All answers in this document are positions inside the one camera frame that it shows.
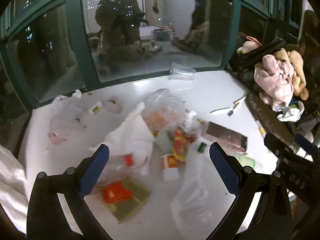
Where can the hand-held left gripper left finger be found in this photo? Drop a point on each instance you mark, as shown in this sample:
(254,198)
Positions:
(96,170)

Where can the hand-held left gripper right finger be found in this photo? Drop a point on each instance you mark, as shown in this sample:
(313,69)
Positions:
(225,170)

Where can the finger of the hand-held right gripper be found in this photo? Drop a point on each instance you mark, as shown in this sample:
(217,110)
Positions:
(277,146)
(305,143)

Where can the shiny gold box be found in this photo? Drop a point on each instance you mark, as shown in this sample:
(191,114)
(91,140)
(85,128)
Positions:
(225,136)

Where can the white bottle orange label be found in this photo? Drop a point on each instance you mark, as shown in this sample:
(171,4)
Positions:
(170,167)

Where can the small white yellow tube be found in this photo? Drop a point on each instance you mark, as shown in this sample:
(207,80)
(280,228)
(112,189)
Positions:
(261,130)

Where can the pale green packet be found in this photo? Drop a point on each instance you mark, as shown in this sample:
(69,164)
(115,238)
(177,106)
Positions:
(246,160)

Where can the dark scuffed board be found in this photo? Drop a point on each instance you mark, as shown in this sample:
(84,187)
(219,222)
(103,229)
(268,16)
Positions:
(267,120)

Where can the orange packet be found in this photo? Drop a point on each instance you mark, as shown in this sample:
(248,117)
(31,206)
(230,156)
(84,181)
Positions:
(116,192)

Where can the small green label sachet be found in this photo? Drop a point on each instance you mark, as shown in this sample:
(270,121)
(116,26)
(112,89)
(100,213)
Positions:
(202,147)

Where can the small red sachet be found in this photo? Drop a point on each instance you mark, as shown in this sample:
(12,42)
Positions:
(128,160)

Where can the white blue crumpled bag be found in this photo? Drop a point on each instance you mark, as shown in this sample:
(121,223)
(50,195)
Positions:
(287,112)

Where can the red yellow snack wrapper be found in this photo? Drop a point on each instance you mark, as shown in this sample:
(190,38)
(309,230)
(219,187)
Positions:
(180,146)

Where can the pink scrap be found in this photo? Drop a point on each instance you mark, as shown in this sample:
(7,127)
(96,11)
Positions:
(56,138)

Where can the olive green cardboard piece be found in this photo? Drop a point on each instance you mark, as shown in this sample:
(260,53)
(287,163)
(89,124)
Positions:
(135,205)

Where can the white paper napkin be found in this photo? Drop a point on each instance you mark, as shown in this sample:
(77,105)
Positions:
(135,135)

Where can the clear plastic bag red print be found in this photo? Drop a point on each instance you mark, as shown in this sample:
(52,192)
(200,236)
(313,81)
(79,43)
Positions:
(65,120)

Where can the small white bottle green label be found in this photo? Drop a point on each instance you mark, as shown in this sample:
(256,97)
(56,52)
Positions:
(95,108)

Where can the pink towel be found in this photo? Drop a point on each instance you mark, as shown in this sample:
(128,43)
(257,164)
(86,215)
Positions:
(272,80)

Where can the tan plush toy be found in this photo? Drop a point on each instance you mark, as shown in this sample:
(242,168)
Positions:
(297,75)

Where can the crumpled white tissue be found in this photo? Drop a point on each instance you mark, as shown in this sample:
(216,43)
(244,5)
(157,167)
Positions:
(77,93)

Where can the white cloth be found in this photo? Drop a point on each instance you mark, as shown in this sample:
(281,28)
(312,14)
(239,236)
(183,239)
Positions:
(12,180)

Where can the clear bag with orange contents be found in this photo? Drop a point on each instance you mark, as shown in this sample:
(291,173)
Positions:
(162,105)

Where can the black bag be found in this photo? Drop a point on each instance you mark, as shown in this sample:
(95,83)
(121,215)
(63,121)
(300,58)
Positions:
(257,51)

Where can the white pink plush toy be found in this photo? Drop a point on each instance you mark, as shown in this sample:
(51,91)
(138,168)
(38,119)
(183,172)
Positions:
(247,45)

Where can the clear plastic cup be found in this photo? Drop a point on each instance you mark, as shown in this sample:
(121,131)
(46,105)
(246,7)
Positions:
(181,72)

